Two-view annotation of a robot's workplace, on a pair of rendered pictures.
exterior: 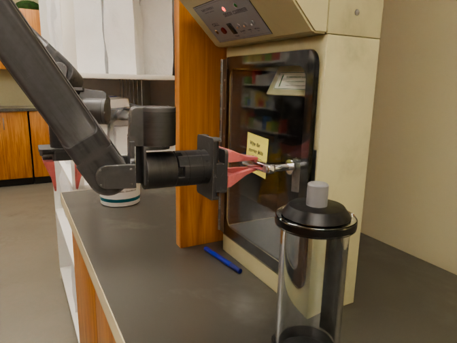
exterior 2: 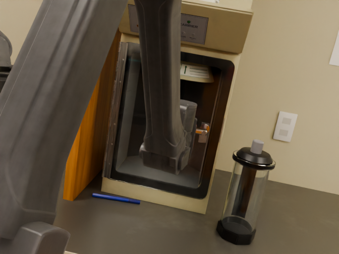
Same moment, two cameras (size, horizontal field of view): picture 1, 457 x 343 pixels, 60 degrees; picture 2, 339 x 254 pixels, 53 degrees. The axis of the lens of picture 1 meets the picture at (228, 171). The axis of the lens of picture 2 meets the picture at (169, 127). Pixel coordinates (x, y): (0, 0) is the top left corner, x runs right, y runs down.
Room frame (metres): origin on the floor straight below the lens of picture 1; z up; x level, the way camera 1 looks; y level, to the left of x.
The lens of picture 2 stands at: (0.24, 0.69, 1.42)
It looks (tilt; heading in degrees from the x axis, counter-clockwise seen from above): 15 degrees down; 304
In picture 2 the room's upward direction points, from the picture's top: 10 degrees clockwise
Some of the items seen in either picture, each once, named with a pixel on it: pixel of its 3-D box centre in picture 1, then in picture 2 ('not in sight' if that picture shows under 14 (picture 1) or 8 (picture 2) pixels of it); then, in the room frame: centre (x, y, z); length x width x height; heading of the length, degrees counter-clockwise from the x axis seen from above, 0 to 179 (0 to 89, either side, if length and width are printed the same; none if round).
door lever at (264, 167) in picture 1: (266, 164); (191, 128); (0.67, -0.07, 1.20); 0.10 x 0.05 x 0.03; 28
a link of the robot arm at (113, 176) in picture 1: (136, 144); (172, 131); (0.59, 0.14, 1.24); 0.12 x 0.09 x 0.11; 108
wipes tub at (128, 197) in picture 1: (120, 180); not in sight; (1.26, 0.36, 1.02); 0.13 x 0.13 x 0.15
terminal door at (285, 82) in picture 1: (258, 160); (165, 123); (0.75, -0.06, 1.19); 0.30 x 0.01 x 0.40; 28
